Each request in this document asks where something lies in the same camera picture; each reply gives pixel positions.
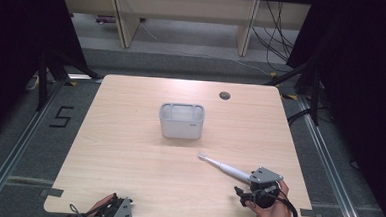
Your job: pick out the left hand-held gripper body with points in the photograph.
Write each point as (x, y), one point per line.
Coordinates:
(119, 212)

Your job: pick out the grey tape piece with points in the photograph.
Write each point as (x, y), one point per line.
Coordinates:
(311, 215)
(51, 192)

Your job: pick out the metal floor rail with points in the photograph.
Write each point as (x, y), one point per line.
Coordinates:
(15, 152)
(331, 169)

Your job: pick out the black curtain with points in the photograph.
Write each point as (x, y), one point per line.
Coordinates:
(362, 80)
(14, 45)

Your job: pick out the white electric toothbrush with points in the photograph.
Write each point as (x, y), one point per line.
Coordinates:
(226, 168)

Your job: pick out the person's left hand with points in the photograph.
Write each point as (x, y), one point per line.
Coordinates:
(99, 206)

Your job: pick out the person's right hand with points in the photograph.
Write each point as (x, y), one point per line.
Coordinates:
(274, 214)

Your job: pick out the black metal stand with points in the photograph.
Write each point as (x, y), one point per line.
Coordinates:
(43, 80)
(315, 95)

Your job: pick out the grey toothbrush holder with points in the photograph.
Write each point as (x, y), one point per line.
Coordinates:
(181, 125)

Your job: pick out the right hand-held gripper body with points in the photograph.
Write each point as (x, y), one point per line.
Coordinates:
(264, 187)

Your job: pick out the beige wooden desk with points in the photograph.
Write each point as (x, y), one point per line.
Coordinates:
(186, 6)

